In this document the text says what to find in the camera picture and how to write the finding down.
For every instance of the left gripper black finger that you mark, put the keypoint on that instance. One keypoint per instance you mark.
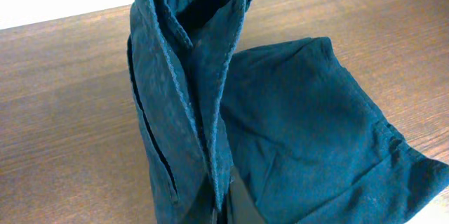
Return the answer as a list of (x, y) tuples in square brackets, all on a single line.
[(240, 206)]

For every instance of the dark blue shorts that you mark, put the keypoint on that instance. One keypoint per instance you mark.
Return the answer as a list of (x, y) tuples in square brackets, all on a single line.
[(309, 144)]

